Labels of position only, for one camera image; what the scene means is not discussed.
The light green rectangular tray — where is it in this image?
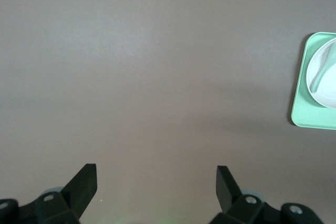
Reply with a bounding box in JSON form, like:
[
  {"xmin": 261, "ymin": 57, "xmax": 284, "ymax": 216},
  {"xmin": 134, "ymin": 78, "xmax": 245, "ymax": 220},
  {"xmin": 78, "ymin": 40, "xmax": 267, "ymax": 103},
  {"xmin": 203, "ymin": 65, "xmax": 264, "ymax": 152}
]
[{"xmin": 290, "ymin": 31, "xmax": 336, "ymax": 130}]

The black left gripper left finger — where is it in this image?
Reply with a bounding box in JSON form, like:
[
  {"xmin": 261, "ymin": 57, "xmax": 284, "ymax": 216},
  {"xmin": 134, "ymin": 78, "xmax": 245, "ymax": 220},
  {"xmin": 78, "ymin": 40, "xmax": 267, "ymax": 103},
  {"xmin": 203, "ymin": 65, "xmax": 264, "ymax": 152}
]
[{"xmin": 0, "ymin": 163, "xmax": 98, "ymax": 224}]

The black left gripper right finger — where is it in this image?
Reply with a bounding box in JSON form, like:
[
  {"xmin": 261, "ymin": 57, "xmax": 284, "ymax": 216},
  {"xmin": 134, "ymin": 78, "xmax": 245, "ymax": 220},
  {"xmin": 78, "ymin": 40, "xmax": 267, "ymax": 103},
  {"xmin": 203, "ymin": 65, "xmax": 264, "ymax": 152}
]
[{"xmin": 209, "ymin": 165, "xmax": 322, "ymax": 224}]

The beige round plate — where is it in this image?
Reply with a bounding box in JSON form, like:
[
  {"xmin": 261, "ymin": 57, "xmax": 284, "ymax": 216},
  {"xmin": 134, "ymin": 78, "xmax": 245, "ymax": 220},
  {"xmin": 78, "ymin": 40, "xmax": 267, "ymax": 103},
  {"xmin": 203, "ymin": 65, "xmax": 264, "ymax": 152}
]
[{"xmin": 307, "ymin": 37, "xmax": 336, "ymax": 109}]

